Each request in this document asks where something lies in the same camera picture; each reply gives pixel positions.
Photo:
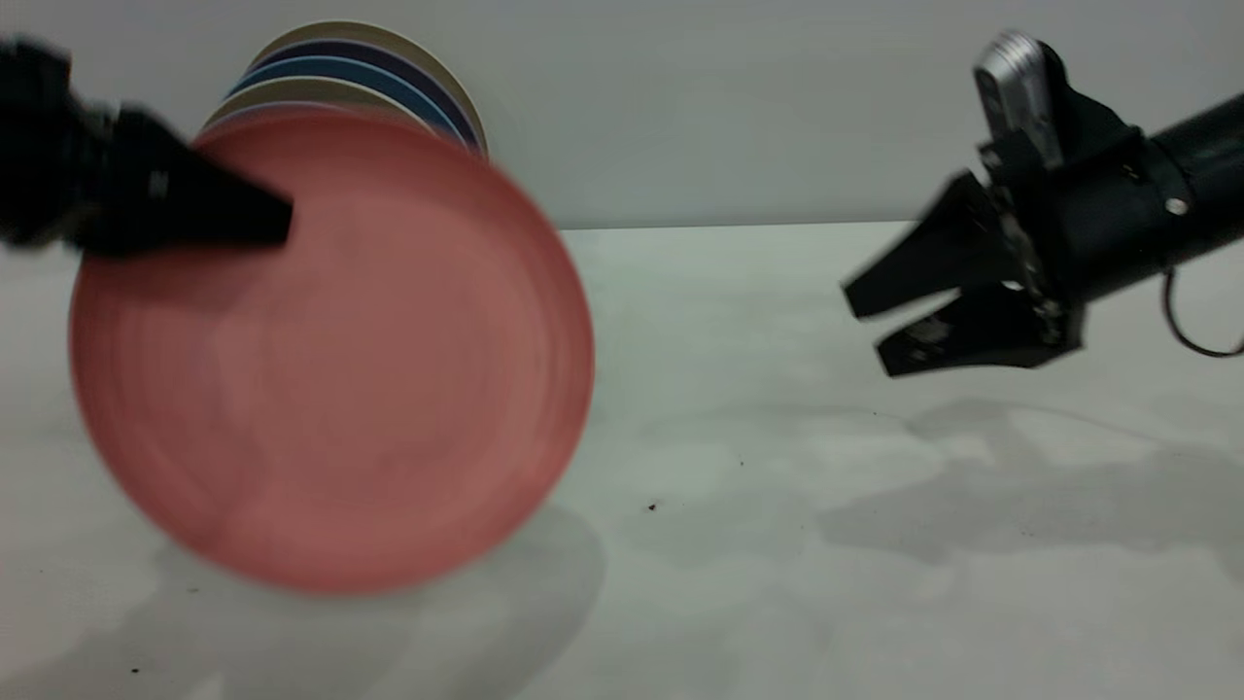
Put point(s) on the pink round plastic plate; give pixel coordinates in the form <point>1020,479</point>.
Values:
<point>340,389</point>

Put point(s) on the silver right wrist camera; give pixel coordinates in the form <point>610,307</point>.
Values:
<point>1016,92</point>

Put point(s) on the beige round plastic plate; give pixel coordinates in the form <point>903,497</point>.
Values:
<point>321,90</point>
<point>379,32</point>

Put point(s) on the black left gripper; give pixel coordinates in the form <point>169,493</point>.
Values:
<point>49,156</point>

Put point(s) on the blue round plastic plate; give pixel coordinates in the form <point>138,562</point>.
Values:
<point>340,67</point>

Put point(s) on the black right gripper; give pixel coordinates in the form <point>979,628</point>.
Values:
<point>1098,214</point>

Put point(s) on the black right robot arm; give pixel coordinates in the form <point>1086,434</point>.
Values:
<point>1210,165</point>

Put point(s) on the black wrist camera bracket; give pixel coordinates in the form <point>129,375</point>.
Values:
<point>1093,112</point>

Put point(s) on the dark purple round plate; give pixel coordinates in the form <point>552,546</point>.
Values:
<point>360,49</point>

